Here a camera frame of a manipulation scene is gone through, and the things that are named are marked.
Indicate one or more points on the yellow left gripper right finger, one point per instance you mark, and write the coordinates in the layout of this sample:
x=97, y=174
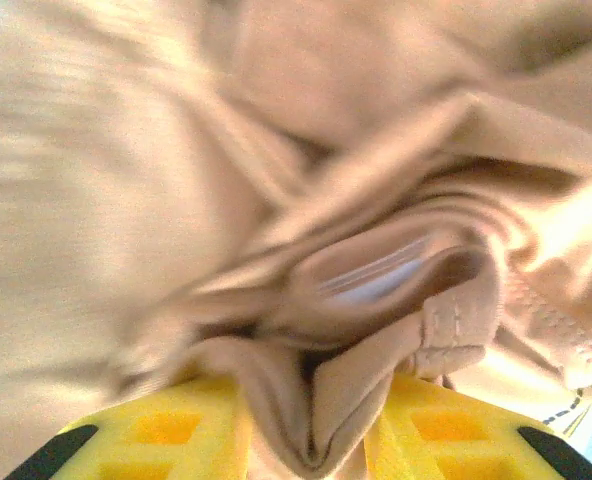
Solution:
x=451, y=435

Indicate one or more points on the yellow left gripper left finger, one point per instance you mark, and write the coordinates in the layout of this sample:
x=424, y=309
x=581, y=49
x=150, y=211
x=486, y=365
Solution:
x=151, y=440

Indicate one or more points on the tan t-shirt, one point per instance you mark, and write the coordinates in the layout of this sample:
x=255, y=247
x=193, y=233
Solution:
x=176, y=175

